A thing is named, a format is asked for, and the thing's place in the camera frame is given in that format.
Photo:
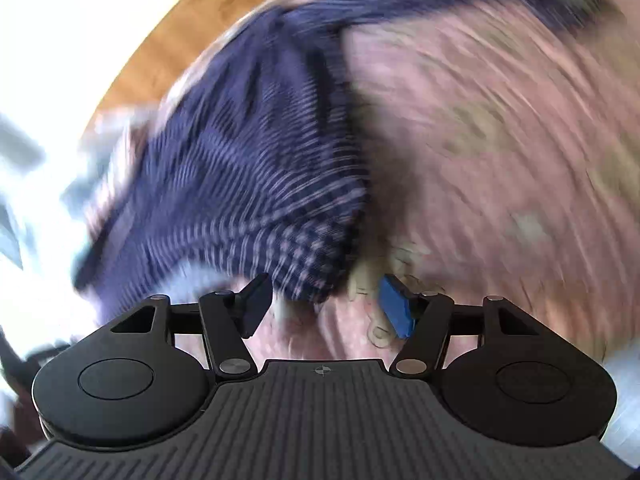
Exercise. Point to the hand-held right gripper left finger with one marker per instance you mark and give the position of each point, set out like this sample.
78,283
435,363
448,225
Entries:
256,305

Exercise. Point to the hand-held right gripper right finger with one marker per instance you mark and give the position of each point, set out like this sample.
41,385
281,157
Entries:
395,310

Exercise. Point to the blue checked shirt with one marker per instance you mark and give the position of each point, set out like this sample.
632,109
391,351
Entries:
240,160

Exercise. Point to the pink bear print blanket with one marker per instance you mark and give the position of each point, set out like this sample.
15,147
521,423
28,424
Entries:
475,160

